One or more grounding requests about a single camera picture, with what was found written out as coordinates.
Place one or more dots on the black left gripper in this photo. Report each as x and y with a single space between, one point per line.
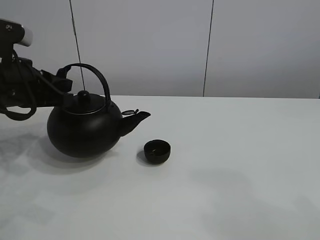
21 85

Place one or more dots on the black cast iron teapot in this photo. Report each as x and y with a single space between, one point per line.
90 124

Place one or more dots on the small black teacup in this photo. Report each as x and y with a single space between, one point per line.
157 151

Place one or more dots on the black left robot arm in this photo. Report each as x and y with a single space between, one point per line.
12 33

